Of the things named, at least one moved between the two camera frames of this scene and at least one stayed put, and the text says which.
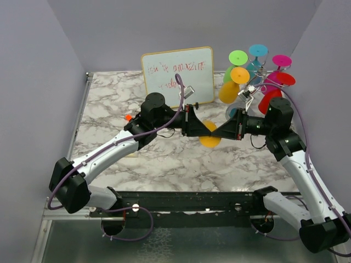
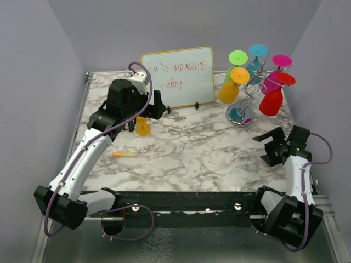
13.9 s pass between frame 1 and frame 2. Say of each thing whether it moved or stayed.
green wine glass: stayed
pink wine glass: stayed
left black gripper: moved
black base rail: stayed
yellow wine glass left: stayed
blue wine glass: stayed
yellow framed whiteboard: stayed
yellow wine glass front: moved
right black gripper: moved
